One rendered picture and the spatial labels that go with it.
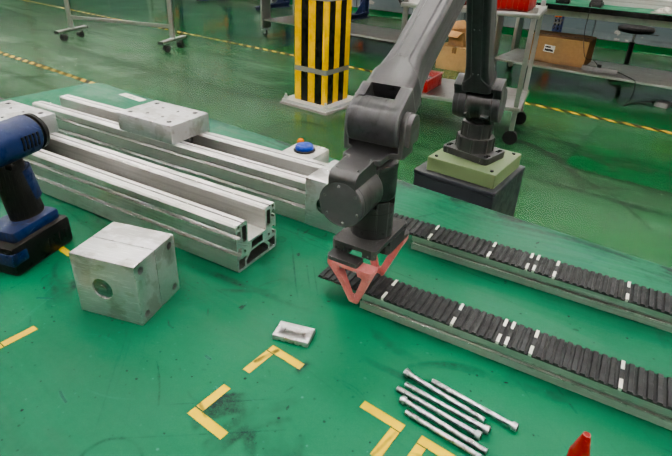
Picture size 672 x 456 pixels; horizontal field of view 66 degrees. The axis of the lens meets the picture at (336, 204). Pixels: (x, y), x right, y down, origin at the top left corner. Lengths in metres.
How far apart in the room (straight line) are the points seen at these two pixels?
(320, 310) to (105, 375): 0.29
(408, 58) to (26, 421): 0.60
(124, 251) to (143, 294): 0.06
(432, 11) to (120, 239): 0.53
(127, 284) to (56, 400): 0.15
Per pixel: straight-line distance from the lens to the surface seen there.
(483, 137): 1.22
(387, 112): 0.62
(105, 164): 1.11
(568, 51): 5.56
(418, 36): 0.71
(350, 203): 0.59
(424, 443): 0.62
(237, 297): 0.79
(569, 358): 0.71
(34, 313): 0.84
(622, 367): 0.73
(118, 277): 0.73
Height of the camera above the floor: 1.26
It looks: 28 degrees down
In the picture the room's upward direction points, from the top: 2 degrees clockwise
